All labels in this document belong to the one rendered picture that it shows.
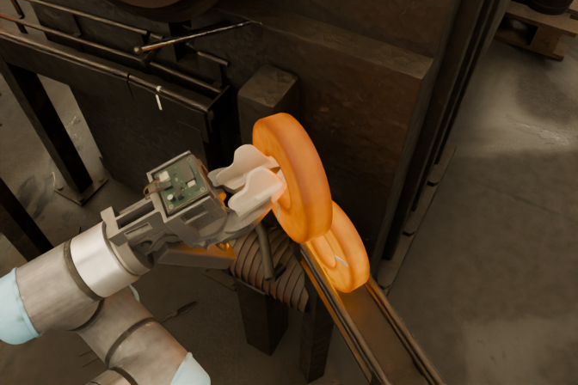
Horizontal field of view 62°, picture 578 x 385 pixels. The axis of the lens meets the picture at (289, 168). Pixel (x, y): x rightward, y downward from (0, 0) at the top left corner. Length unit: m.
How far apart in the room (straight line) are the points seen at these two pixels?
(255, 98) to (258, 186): 0.32
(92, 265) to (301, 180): 0.23
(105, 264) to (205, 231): 0.11
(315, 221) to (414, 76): 0.34
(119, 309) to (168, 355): 0.08
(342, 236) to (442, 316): 0.88
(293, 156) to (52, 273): 0.28
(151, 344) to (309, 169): 0.28
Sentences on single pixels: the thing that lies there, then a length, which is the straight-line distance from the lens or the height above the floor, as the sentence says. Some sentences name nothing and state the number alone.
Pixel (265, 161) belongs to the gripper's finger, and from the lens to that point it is 0.56.
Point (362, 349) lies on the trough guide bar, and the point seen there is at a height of 0.70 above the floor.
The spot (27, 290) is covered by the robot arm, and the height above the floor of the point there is 0.90.
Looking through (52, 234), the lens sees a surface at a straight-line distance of 1.76.
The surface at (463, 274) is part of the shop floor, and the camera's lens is 1.61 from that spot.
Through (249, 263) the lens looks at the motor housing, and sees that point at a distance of 0.96.
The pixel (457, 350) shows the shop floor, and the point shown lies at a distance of 1.51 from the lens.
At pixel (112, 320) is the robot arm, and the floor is 0.81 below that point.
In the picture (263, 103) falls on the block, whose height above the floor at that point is 0.80.
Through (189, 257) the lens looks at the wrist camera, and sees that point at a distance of 0.58.
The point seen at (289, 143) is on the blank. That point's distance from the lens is 0.51.
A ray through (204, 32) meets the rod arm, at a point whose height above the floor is 0.89.
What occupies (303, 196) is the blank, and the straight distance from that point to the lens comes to 0.50.
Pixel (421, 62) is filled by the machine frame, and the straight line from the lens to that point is 0.81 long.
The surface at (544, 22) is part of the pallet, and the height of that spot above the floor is 0.14.
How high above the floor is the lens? 1.36
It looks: 51 degrees down
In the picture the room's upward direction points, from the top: straight up
